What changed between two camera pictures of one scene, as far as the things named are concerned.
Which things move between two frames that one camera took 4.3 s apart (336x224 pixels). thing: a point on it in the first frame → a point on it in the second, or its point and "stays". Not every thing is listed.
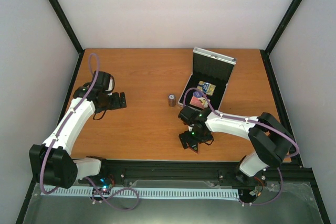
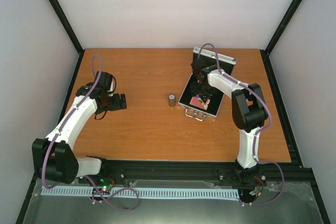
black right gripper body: [202, 137] → [203, 89]
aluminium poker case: [210, 73] stays
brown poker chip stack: [171, 100] stays
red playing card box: [196, 102] stays
